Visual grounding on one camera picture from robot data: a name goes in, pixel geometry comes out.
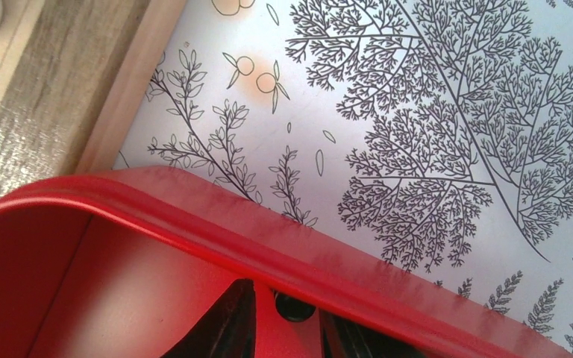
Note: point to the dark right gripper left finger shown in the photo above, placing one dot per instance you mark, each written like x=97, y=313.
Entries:
x=227, y=329

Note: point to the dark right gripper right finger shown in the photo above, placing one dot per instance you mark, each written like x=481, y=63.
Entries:
x=344, y=338

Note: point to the dark chess piece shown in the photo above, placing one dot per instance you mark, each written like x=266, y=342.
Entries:
x=292, y=309

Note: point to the red plastic tray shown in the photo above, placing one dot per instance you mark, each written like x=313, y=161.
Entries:
x=124, y=264

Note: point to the wooden chess board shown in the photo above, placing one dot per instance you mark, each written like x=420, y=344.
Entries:
x=71, y=82

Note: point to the floral patterned table mat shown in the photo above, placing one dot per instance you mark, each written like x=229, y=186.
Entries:
x=436, y=136

